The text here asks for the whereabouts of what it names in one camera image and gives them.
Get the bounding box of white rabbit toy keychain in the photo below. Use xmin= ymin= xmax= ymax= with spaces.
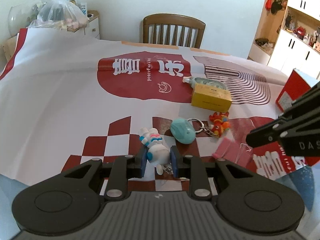
xmin=139 ymin=127 xmax=172 ymax=176

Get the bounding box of teal whale shaped toy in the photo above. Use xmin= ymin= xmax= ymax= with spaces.
xmin=170 ymin=118 xmax=196 ymax=145

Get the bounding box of red cardboard box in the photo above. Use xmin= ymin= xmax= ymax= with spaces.
xmin=276 ymin=69 xmax=319 ymax=112

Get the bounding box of orange red dragon keychain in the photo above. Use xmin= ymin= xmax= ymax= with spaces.
xmin=188 ymin=112 xmax=231 ymax=138

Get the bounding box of yellow cardboard box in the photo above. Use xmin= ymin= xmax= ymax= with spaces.
xmin=191 ymin=83 xmax=233 ymax=112

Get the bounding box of grey correction tape dispenser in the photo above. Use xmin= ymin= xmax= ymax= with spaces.
xmin=182 ymin=76 xmax=228 ymax=90

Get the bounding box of red white printed tablecloth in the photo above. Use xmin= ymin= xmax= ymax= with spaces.
xmin=1 ymin=29 xmax=309 ymax=186

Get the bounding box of white drawer cabinet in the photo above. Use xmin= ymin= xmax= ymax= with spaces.
xmin=73 ymin=10 xmax=100 ymax=39

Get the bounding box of brown wooden chair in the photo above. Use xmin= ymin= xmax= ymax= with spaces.
xmin=142 ymin=14 xmax=206 ymax=49

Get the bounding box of clear plastic bag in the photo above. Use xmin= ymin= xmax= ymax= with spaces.
xmin=28 ymin=0 xmax=89 ymax=31

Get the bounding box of glass fish bowl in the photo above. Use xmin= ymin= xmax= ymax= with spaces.
xmin=8 ymin=3 xmax=39 ymax=37

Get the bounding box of white wall cabinet unit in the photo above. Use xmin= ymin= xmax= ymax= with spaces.
xmin=248 ymin=0 xmax=319 ymax=79

